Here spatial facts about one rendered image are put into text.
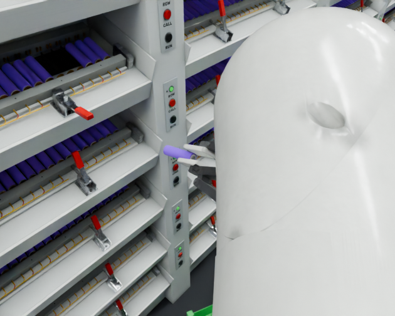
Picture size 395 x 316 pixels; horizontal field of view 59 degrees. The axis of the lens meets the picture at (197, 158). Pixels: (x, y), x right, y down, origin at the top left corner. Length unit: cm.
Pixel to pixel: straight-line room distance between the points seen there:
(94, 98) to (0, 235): 30
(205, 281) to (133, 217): 57
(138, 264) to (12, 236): 45
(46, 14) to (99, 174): 35
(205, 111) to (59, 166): 41
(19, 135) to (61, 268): 37
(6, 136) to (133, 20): 30
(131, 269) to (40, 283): 29
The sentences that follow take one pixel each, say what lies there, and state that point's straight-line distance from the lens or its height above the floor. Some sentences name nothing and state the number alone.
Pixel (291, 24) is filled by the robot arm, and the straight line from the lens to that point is 17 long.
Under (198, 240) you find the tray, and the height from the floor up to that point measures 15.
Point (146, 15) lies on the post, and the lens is 67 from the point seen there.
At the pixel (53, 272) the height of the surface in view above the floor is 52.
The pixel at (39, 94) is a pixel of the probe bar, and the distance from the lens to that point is 64.
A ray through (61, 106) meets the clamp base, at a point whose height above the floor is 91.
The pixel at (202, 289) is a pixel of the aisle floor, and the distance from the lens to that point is 139.
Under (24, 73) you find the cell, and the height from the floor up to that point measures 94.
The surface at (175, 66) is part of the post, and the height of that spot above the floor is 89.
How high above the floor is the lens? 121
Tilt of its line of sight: 40 degrees down
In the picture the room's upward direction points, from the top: straight up
